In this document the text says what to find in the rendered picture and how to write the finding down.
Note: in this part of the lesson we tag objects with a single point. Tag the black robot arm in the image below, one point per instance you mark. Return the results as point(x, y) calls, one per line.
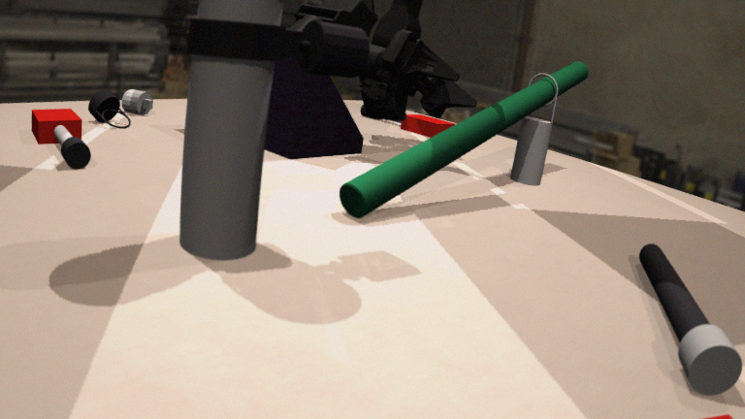
point(382, 100)

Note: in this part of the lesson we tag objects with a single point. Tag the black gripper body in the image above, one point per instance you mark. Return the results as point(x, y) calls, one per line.
point(391, 61)

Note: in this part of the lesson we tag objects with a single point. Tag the green pipe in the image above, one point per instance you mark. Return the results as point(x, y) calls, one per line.
point(388, 180)

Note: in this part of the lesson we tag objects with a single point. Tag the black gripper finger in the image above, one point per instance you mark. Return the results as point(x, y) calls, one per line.
point(453, 96)
point(424, 62)

